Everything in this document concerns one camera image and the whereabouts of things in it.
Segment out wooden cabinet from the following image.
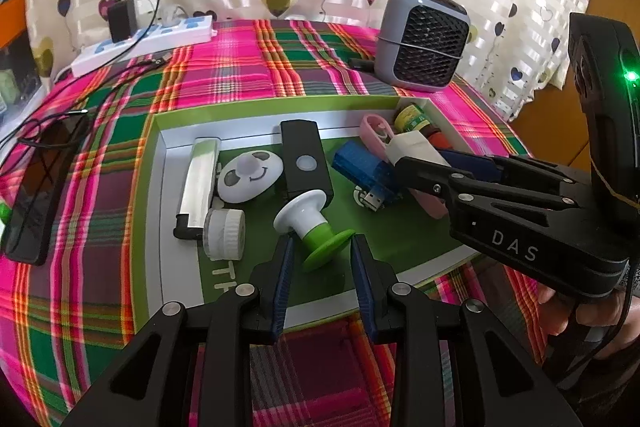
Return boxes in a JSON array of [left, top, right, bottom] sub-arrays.
[[510, 0, 640, 178]]

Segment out black rectangular device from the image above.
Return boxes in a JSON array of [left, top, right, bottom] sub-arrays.
[[280, 120, 335, 202]]

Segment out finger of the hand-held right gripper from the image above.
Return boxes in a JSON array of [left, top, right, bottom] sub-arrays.
[[395, 156, 584, 234], [440, 149, 587, 188]]

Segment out white plug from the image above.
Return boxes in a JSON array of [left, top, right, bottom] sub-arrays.
[[162, 4, 188, 28]]

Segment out grey portable heater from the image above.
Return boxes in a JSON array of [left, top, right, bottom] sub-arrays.
[[375, 0, 472, 92]]

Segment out green and white box lid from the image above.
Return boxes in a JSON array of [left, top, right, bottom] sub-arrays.
[[131, 94, 528, 333]]

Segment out black cable with connector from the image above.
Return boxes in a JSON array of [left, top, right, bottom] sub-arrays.
[[50, 52, 173, 108]]

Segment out white panda-face round gadget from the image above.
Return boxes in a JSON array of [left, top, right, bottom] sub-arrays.
[[218, 149, 285, 204]]

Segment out black charger plug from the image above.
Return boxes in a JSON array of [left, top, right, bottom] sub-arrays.
[[108, 0, 138, 44]]

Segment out silver rectangular device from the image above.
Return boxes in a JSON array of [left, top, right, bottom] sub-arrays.
[[172, 137, 222, 242]]

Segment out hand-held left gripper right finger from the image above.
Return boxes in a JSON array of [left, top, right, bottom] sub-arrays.
[[350, 234, 583, 427]]

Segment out white power strip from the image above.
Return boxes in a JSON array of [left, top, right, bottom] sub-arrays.
[[71, 16, 213, 78]]

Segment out small bottle with red cap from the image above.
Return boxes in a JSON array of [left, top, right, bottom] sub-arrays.
[[394, 103, 451, 150]]

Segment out black smartphone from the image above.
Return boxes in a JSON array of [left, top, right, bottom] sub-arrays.
[[1, 114, 90, 265]]

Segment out white tape roll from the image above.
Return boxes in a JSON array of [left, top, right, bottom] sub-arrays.
[[202, 208, 246, 262]]

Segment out white and green spool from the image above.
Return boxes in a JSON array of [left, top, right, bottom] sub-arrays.
[[273, 189, 357, 272]]

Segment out person's right hand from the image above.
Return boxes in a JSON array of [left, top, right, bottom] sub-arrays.
[[537, 283, 640, 349]]

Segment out blue translucent USB card reader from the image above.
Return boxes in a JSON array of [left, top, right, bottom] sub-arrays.
[[331, 140, 398, 212]]

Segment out white power adapter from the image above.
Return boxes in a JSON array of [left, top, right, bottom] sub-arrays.
[[387, 131, 451, 168]]

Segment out orange-lidded storage box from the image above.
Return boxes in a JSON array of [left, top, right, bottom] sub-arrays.
[[0, 0, 43, 118]]

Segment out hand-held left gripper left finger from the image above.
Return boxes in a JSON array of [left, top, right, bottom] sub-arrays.
[[60, 234, 296, 427]]

